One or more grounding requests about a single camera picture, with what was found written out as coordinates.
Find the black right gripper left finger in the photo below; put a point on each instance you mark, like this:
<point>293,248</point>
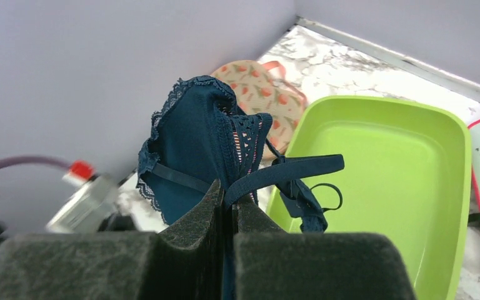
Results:
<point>184,261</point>

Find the green plastic tray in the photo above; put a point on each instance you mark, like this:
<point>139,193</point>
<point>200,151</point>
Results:
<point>407,175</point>

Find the dark blue lace bra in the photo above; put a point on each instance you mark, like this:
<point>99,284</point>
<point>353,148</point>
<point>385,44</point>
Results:
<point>201,135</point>

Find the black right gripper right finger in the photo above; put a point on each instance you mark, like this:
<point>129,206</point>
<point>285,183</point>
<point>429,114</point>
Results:
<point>270,263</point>

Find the floral peach fabric pouch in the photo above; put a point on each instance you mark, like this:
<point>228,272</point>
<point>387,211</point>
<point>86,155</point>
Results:
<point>262,88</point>

